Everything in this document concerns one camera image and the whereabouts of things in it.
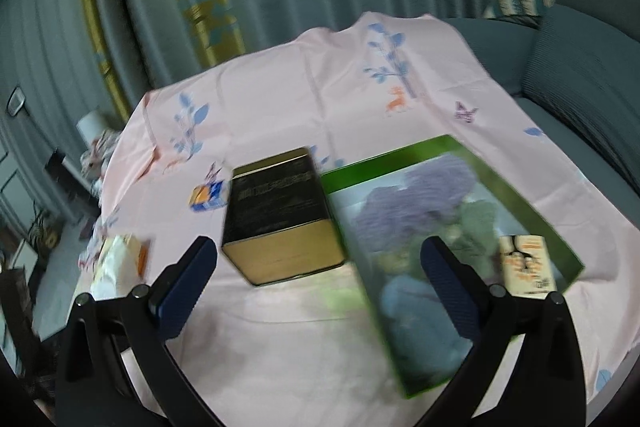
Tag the dark side cabinet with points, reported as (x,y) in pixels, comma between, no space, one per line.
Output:
(70,187)

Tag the pink printed cloth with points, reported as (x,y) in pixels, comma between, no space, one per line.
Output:
(300,107)

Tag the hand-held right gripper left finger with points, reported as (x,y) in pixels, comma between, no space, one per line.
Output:
(182,292)

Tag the mauve plush toy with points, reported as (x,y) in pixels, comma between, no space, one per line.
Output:
(430,192)

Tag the cream red printed packet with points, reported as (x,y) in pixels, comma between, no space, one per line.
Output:
(527,267)

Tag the potted plant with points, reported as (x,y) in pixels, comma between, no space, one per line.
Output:
(42,232)

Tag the green cardboard box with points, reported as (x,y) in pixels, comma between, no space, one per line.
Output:
(395,159)

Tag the white lamp shade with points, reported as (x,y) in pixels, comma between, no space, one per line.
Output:
(92,124)

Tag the yellow and orange packet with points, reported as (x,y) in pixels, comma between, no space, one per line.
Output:
(120,257)

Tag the striped cushion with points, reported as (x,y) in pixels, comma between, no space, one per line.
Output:
(520,2)

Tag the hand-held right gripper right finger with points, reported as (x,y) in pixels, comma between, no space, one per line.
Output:
(450,292)

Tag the blue-grey plush toy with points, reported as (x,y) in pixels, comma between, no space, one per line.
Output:
(415,312)

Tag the grey sofa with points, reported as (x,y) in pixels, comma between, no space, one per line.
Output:
(575,72)

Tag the grey-green plush toy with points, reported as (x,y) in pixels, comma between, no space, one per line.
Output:
(475,219)

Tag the black and gold tin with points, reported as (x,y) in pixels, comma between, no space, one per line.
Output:
(280,207)

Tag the small blue and orange box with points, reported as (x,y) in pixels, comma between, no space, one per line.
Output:
(205,197)

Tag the wall switch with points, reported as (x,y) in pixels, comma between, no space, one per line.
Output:
(15,102)

